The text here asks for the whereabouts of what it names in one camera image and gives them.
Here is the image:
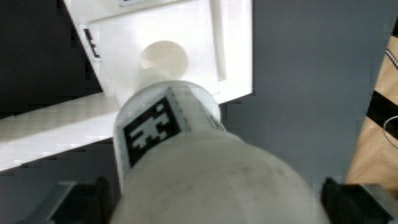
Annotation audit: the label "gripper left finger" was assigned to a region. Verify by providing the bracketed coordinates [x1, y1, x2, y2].
[34, 177, 114, 224]

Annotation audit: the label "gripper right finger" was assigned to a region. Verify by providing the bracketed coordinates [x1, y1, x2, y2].
[320, 178, 398, 224]

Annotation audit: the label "white light bulb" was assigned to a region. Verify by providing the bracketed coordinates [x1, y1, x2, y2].
[111, 81, 329, 224]

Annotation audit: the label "white lamp base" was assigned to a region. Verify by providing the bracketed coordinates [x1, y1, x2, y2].
[63, 0, 253, 103]

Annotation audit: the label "white front rail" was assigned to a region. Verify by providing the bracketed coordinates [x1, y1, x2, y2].
[0, 93, 121, 171]

